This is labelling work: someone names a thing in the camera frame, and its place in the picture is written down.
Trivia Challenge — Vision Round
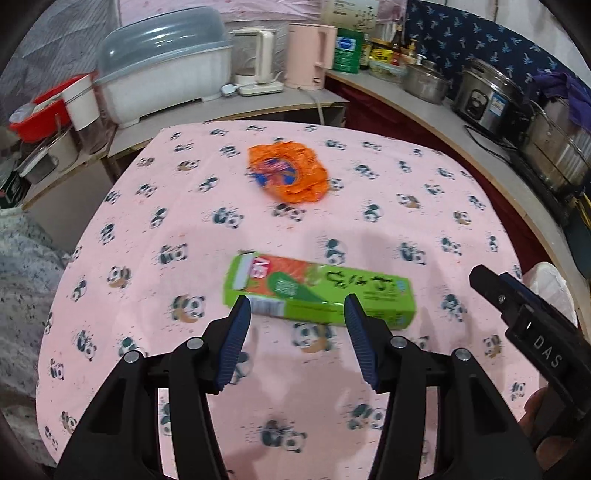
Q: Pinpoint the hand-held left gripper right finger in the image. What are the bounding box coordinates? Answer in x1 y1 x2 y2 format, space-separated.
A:
344 293 542 480

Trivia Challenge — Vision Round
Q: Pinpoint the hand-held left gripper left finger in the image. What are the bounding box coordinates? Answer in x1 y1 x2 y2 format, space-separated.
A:
54 295 252 480

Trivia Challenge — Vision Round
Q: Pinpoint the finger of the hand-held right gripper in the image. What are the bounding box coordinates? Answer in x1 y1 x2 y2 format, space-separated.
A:
468 264 536 329

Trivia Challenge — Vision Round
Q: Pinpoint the trash bin with white liner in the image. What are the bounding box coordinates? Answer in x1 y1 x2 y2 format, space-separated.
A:
524 261 579 328

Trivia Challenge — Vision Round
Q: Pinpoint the green cardboard box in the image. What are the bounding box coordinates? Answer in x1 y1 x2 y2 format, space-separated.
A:
223 250 415 330

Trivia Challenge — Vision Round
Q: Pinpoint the person's right hand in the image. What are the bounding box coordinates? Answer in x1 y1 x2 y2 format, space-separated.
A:
518 387 551 445

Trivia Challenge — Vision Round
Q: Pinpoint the black induction cooker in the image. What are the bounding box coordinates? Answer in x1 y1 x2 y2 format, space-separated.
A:
508 150 578 208

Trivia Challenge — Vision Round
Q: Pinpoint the pink panda print tablecloth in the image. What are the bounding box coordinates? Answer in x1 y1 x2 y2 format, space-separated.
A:
36 121 546 480

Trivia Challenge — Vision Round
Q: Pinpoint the large steel steamer pot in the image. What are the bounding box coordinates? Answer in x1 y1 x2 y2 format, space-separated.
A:
519 99 591 197

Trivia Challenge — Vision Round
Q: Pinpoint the orange plastic bag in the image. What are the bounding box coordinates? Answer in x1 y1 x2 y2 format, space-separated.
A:
248 141 329 205

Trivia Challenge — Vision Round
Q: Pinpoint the steel rice cooker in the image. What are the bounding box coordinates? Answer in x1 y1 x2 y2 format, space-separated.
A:
451 58 532 134

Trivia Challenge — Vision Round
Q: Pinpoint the dark red cabinet skirt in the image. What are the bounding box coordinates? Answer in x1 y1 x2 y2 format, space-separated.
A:
323 76 550 268

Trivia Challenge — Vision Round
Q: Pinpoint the purple cloth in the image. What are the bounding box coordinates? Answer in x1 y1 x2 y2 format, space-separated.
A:
533 71 591 139

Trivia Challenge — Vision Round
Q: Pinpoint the small steel pot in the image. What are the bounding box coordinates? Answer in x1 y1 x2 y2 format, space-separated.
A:
401 60 453 104

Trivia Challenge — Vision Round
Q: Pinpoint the grey floral blanket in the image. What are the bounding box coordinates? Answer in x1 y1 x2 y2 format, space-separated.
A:
0 208 75 467

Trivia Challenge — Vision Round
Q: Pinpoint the yellow labelled jar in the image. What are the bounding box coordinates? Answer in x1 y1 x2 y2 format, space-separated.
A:
369 39 402 77

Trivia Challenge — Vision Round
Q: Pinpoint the white dish box grey lid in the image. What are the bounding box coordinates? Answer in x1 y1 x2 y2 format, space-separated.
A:
95 31 234 129

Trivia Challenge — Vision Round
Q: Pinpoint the tall brown sauce bottle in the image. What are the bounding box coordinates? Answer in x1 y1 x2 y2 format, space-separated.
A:
392 25 407 65

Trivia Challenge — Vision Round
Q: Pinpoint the white plastic cup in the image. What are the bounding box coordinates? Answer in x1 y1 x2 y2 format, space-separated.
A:
61 74 102 131

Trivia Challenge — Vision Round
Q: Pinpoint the green packet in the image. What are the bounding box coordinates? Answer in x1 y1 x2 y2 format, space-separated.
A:
333 28 365 75

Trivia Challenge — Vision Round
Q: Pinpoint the white glass kettle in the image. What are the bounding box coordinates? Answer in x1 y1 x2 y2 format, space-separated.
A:
229 28 284 97

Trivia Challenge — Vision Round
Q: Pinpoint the red plastic basin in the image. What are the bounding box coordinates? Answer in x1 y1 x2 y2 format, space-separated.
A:
9 74 95 143

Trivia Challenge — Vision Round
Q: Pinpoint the pink electric kettle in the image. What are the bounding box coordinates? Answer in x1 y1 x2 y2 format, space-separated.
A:
284 24 338 90

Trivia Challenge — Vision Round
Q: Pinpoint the white carton box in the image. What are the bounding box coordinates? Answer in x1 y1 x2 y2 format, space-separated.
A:
321 0 379 28

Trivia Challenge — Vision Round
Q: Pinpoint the pink curtain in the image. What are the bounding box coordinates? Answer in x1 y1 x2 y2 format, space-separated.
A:
115 0 324 28

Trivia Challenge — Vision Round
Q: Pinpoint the black power cable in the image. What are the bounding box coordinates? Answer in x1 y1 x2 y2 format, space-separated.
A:
464 124 522 162

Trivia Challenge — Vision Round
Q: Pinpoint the blue printed wall cloth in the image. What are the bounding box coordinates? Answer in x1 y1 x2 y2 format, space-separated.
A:
404 0 573 88

